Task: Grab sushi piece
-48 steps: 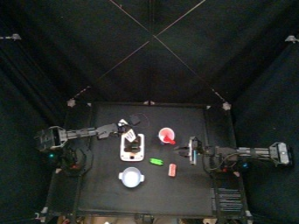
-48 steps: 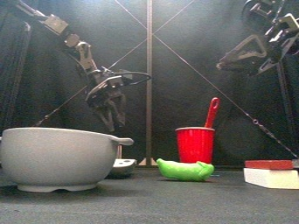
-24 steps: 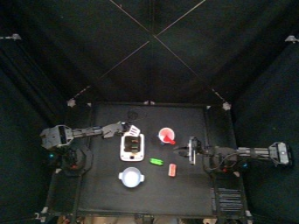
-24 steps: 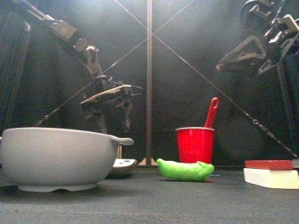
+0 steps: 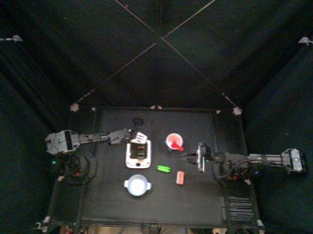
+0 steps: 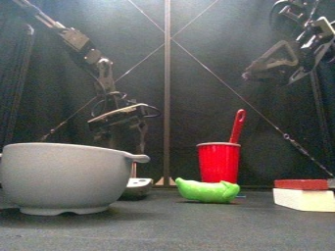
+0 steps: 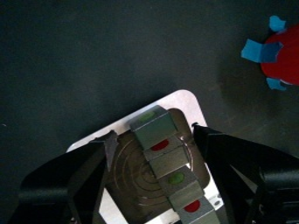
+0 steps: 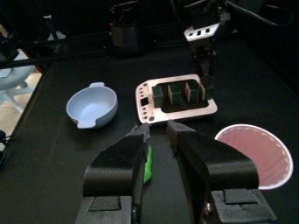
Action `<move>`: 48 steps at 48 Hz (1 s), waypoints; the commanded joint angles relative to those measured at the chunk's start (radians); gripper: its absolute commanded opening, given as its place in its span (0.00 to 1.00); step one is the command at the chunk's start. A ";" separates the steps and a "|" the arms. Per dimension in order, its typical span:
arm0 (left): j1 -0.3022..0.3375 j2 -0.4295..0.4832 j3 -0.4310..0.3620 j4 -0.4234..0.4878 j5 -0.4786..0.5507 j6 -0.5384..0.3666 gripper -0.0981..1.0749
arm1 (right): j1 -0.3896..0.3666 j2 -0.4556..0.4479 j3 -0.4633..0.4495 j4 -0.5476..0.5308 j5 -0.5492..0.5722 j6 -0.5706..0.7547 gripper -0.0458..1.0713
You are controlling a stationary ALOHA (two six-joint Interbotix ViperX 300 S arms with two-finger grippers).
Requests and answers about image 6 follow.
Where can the large white ceramic bowl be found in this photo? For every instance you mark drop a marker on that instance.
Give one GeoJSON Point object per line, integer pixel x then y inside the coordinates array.
{"type": "Point", "coordinates": [60, 176]}

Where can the grey metal base plate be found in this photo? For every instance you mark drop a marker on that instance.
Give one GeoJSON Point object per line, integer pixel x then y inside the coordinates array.
{"type": "Point", "coordinates": [139, 186]}

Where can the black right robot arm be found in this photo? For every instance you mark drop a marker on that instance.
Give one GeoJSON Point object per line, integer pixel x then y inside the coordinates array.
{"type": "Point", "coordinates": [289, 13]}

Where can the vertical metal frame post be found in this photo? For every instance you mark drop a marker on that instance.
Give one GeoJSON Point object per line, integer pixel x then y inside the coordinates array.
{"type": "Point", "coordinates": [167, 65]}

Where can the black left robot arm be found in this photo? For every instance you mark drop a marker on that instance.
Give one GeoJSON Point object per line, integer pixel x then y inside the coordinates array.
{"type": "Point", "coordinates": [80, 45]}

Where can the green toy pea pod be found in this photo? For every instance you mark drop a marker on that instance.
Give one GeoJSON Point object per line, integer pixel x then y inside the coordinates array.
{"type": "Point", "coordinates": [204, 192]}

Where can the slanted dark frame strut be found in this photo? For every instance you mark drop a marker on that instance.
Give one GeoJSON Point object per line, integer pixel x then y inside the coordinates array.
{"type": "Point", "coordinates": [320, 108]}

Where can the red and white sushi piece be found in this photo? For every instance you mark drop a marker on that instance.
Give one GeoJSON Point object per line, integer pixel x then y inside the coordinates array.
{"type": "Point", "coordinates": [304, 197]}

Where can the red ribbed plastic cup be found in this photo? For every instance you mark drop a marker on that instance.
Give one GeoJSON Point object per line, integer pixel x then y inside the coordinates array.
{"type": "Point", "coordinates": [217, 163]}

